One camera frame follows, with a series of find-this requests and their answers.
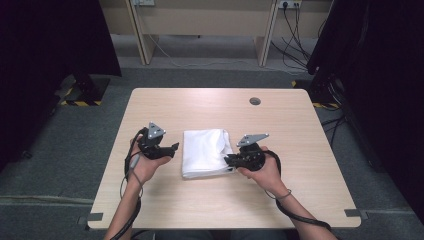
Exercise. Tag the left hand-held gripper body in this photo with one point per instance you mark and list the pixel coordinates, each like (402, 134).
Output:
(150, 150)

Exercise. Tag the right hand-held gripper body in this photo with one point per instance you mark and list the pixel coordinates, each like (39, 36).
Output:
(250, 160)

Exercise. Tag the white shirt with black trim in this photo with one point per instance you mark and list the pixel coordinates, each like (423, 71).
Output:
(203, 153)

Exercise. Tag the person's left hand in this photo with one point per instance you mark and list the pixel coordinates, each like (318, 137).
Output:
(143, 168)

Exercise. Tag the person's right hand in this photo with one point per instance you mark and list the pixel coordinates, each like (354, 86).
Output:
(268, 178)

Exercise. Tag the thin wrist loop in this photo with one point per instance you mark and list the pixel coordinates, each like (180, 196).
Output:
(285, 196)

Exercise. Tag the black stand base striped tape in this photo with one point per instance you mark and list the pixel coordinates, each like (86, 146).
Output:
(320, 93)
(88, 90)

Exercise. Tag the grey tape strip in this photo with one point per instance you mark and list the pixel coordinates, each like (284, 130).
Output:
(95, 216)
(352, 213)

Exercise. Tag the light wooden desk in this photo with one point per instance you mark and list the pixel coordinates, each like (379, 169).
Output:
(200, 20)

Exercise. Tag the black curtain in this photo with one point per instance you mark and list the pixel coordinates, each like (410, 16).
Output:
(40, 50)
(383, 66)

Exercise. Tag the white wall socket with plugs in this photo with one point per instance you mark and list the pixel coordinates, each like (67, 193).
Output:
(290, 3)

